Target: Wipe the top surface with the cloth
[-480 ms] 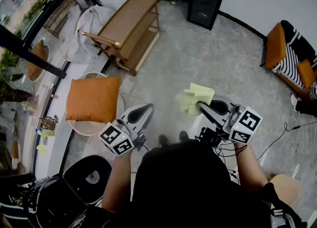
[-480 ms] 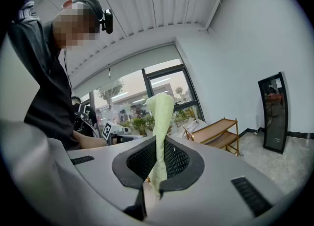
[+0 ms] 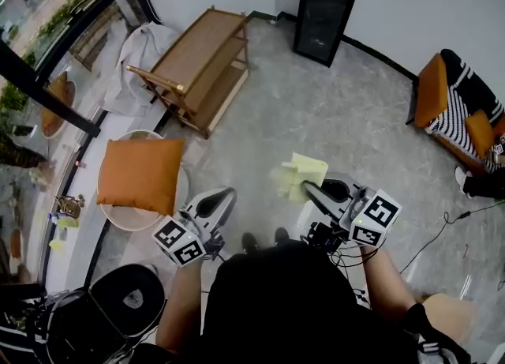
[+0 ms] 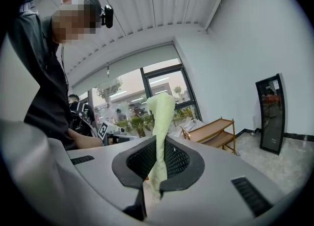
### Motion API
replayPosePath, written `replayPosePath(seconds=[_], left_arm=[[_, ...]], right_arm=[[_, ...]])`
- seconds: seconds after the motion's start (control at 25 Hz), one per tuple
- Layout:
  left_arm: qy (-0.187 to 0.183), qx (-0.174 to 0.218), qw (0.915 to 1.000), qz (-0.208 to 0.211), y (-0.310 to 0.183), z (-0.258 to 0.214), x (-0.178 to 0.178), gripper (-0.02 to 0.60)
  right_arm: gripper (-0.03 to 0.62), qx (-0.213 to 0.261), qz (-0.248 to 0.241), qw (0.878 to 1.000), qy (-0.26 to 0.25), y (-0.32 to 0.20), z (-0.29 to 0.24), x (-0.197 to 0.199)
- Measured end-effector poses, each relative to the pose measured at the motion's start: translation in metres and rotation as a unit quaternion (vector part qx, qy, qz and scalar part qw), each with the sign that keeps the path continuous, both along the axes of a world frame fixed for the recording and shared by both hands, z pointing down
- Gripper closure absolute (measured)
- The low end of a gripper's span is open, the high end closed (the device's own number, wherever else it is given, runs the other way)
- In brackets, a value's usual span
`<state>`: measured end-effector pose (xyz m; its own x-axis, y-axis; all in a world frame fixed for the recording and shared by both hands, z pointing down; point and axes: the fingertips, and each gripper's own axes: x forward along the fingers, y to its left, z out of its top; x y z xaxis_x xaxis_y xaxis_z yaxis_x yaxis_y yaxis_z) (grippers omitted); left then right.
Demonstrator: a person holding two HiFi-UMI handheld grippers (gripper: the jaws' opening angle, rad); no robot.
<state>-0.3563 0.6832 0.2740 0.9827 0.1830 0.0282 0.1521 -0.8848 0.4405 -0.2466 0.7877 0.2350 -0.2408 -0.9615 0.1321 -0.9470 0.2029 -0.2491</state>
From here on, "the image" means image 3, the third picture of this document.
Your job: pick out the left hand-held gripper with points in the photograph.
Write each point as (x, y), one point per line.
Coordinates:
(179, 242)

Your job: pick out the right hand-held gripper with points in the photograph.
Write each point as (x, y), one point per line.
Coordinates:
(375, 216)

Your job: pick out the yellow cloth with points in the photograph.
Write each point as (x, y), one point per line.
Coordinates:
(304, 167)

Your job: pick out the wooden serving cart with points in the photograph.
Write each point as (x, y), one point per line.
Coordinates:
(205, 46)

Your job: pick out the person's left forearm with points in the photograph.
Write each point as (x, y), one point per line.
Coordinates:
(179, 307)

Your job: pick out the person's right forearm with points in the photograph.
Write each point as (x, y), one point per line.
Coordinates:
(388, 287)

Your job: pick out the black device with blue screen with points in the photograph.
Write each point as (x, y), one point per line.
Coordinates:
(323, 236)

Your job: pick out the large orange cushion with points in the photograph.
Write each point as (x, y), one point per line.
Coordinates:
(140, 173)

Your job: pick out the white round chair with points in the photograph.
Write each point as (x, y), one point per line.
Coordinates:
(126, 220)

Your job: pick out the person's black shirt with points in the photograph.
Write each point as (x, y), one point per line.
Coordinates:
(284, 307)

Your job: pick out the orange sofa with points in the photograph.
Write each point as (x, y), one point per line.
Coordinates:
(432, 90)

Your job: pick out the black round chair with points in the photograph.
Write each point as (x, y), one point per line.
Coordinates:
(118, 307)

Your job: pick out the small pink bottle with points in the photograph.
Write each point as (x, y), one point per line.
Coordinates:
(80, 164)

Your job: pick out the brown bag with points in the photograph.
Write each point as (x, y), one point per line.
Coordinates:
(69, 206)

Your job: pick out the small orange cushion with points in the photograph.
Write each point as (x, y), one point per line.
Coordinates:
(479, 133)

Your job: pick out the yellow-green bag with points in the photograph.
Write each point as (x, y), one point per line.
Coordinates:
(63, 228)

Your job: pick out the grey fabric sheet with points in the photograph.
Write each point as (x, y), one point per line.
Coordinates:
(134, 70)

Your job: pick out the black glass-door fridge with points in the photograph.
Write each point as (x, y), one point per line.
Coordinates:
(327, 7)

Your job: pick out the black window frame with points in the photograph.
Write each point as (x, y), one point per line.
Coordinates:
(23, 74)

